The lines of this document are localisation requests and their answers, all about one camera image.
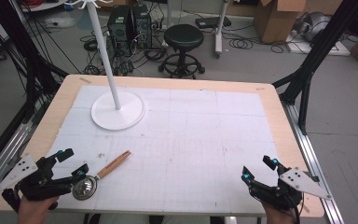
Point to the black computer tower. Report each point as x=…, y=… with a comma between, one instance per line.
x=118, y=28
x=142, y=26

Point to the white grid mat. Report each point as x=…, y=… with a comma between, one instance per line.
x=183, y=149

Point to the aluminium rail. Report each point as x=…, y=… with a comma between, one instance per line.
x=3, y=161
x=317, y=168

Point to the black flat case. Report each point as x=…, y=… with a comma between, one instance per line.
x=213, y=21

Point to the person's right hand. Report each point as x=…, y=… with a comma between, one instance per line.
x=276, y=216

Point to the white metal stand post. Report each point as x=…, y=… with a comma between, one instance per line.
x=219, y=31

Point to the black metal frame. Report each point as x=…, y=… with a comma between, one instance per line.
x=310, y=62
x=28, y=62

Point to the black round stool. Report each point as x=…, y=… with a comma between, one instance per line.
x=183, y=37

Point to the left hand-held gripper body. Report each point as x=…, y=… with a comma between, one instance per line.
x=40, y=186

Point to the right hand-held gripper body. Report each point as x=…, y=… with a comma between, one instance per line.
x=292, y=186

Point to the person's left hand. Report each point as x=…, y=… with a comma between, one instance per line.
x=32, y=211

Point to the wooden table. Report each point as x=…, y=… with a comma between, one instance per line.
x=279, y=124

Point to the large open cardboard box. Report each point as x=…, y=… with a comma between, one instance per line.
x=276, y=21

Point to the white flat board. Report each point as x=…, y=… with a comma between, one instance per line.
x=320, y=48

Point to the grey rounded machine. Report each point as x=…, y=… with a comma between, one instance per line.
x=313, y=25

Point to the white hook stand with round base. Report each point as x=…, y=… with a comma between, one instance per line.
x=118, y=112

